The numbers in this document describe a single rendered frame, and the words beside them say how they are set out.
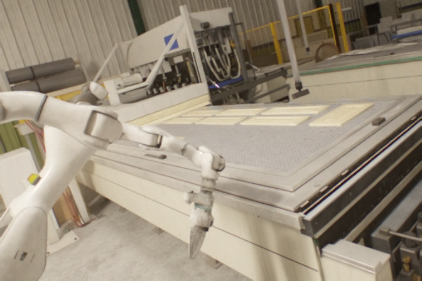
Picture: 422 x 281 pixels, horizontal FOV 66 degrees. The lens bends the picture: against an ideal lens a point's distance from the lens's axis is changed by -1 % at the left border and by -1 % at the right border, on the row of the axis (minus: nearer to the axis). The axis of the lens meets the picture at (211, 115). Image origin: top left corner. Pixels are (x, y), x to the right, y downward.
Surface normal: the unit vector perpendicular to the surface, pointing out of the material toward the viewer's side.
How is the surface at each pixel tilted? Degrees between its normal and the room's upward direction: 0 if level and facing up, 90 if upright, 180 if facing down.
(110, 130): 103
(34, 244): 94
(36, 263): 95
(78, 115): 75
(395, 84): 90
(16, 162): 90
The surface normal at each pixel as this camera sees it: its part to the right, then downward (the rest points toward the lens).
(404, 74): -0.76, 0.31
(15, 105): 0.38, 0.00
